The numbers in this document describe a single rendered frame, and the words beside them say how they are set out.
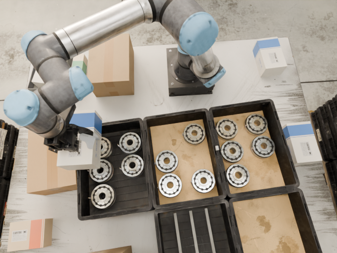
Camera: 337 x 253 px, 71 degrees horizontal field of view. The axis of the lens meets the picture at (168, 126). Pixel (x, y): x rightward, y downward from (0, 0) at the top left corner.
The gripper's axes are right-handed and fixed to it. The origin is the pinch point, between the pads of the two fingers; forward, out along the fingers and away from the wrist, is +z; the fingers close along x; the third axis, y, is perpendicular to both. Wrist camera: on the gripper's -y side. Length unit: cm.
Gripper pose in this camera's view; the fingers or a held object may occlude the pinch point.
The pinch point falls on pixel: (79, 138)
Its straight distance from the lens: 91.6
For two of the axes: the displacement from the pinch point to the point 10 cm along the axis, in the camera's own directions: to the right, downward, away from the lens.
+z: 0.3, 3.3, 9.4
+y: 0.5, 9.4, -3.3
